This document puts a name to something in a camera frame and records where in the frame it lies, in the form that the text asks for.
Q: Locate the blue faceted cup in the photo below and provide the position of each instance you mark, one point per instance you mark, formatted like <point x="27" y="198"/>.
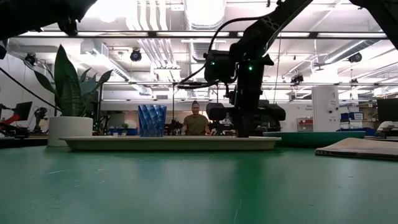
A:
<point x="152" y="121"/>

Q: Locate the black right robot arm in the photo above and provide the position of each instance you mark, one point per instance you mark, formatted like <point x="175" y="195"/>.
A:
<point x="264" y="28"/>

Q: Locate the black background robot arm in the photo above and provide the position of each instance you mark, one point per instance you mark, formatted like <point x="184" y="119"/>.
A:
<point x="174" y="128"/>
<point x="222" y="128"/>

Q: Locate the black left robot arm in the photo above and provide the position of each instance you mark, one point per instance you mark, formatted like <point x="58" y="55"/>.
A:
<point x="31" y="14"/>

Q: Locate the teal plate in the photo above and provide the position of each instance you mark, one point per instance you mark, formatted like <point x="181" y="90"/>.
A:
<point x="314" y="138"/>

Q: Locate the beige serving tray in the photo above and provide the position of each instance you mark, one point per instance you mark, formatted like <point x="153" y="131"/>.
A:
<point x="171" y="143"/>

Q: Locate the person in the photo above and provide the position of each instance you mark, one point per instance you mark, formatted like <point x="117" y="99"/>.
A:
<point x="196" y="123"/>

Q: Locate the shelf with red boxes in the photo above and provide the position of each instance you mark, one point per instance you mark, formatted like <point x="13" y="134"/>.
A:
<point x="305" y="124"/>

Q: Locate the white pillar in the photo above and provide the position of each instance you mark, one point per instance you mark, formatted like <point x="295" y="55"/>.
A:
<point x="325" y="109"/>

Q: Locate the blue storage bins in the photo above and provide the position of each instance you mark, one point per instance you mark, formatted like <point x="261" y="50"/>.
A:
<point x="351" y="116"/>

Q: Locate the brown wooden board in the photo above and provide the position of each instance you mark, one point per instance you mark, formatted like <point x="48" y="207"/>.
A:
<point x="360" y="147"/>

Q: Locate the small potted plant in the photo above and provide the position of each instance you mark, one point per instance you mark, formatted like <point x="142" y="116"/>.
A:
<point x="124" y="127"/>

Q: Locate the black monitor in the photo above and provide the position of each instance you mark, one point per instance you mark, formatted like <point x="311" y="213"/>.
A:
<point x="388" y="109"/>

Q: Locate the long LED light bar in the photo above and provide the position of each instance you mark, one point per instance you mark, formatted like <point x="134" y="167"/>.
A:
<point x="118" y="34"/>

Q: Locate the white round plant pot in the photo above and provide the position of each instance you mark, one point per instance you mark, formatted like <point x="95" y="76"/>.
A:
<point x="70" y="130"/>

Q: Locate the green snake plant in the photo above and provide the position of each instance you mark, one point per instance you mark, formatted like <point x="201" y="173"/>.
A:
<point x="70" y="93"/>

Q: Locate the black laptop screen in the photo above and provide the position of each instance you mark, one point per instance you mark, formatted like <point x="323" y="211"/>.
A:
<point x="22" y="109"/>

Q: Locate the round black ceiling camera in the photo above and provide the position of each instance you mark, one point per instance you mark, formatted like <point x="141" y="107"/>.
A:
<point x="136" y="55"/>
<point x="355" y="58"/>
<point x="30" y="59"/>
<point x="297" y="79"/>

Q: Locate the round silver air duct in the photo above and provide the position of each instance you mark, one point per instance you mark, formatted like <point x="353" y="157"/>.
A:
<point x="203" y="12"/>

